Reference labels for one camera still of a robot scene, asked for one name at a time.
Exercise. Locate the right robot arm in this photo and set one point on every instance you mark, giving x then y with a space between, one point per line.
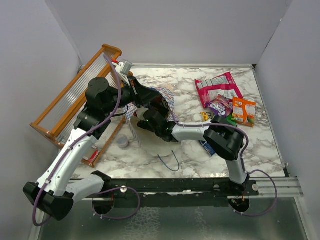
229 142

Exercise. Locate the green snack pack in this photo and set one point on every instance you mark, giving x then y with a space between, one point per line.
231 120

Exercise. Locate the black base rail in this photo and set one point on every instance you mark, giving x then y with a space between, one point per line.
171 192

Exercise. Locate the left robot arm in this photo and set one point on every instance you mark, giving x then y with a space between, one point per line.
52 193

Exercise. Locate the purple chocolate bar pack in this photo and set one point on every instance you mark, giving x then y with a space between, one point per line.
220 106

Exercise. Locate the red white small box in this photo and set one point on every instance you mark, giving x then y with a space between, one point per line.
93 157

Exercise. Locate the yellow M&M candy pack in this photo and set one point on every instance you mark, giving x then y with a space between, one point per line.
207 116

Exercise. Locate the blue checkered paper bag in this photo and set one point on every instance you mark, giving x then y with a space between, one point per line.
148 141

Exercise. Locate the orange wooden rack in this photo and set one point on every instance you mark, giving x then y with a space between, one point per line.
56 122

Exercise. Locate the pink snack bag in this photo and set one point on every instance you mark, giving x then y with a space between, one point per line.
223 85

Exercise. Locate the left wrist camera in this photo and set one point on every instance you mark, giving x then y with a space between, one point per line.
123 69

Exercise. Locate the blue Kettle chips bag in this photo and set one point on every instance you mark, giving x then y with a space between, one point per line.
208 148

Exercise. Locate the orange snack pack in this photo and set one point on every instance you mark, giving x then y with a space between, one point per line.
244 112

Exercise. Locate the small clear plastic cup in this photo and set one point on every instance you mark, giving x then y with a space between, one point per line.
122 141

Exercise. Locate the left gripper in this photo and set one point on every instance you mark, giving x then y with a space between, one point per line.
141 95

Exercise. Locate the purple berries snack pack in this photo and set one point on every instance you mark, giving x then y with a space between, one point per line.
161 103

